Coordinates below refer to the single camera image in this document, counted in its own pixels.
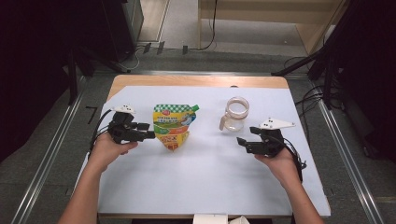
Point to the person's left hand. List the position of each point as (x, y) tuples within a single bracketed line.
[(107, 152)]

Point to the black cabinet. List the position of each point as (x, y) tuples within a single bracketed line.
[(124, 28)]

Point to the white box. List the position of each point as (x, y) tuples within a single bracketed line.
[(210, 219)]

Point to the light wooden cabinet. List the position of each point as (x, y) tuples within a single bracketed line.
[(311, 18)]

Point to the person's right hand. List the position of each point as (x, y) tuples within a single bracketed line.
[(281, 168)]

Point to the white paper table sheet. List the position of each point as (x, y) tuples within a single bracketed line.
[(202, 177)]

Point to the yellow green spout pouch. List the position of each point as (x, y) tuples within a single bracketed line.
[(174, 124)]

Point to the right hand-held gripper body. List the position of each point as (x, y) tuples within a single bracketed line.
[(270, 140)]

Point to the black metal stand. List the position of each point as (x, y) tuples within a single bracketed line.
[(299, 63), (73, 77)]

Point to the dark curtain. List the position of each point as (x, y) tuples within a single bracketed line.
[(373, 62), (28, 62)]

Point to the white paper object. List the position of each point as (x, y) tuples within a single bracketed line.
[(239, 220)]

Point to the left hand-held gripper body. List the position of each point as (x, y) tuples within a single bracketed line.
[(121, 128)]

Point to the metal floor rail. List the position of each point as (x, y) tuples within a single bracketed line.
[(351, 161), (46, 158)]

